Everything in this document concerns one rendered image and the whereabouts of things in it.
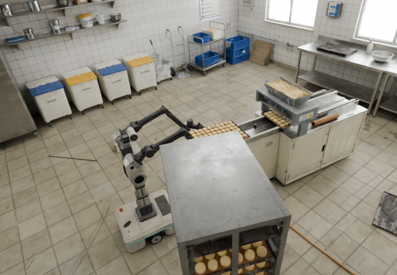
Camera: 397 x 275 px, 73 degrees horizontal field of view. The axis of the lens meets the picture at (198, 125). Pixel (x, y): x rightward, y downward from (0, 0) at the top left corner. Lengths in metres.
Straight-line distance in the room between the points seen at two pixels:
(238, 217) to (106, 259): 2.40
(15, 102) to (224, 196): 4.58
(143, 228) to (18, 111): 3.24
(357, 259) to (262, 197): 2.31
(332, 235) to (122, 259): 2.32
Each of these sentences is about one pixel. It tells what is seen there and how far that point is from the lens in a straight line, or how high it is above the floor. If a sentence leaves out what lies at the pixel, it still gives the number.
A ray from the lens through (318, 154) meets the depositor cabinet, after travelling 3.89.
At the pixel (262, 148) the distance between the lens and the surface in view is 3.35.
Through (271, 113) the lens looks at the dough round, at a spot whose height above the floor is 0.92.
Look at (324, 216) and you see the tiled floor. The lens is 3.69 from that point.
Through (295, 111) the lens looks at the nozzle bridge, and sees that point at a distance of 3.16.
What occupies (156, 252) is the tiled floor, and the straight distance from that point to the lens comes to 3.30.
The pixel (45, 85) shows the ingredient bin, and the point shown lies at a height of 0.75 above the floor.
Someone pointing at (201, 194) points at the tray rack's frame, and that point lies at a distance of 1.27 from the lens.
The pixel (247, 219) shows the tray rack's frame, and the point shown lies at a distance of 1.19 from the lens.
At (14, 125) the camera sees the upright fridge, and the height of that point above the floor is 0.40.
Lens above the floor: 2.76
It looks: 34 degrees down
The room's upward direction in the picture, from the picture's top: 4 degrees counter-clockwise
